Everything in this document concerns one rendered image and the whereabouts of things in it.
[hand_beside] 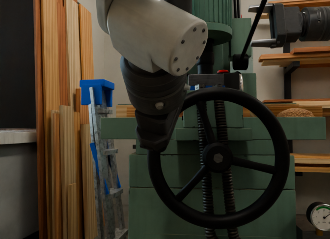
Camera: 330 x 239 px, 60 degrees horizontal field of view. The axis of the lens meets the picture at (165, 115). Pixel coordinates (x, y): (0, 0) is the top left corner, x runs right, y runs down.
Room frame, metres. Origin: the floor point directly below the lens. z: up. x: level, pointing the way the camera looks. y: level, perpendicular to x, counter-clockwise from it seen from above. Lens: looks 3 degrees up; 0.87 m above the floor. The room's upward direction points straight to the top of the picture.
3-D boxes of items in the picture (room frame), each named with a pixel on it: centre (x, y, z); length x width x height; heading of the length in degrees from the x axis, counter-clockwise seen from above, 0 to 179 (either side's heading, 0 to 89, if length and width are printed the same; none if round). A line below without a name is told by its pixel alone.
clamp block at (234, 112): (0.74, -0.12, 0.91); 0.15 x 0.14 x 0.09; 86
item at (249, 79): (1.10, -0.30, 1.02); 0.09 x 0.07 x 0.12; 86
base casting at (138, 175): (1.05, -0.14, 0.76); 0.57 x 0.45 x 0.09; 176
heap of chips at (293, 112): (0.83, -0.37, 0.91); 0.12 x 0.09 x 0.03; 176
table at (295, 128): (0.82, -0.12, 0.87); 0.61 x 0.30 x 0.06; 86
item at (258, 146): (0.87, -0.13, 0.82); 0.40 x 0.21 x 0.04; 86
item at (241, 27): (1.13, -0.30, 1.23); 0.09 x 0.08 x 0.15; 176
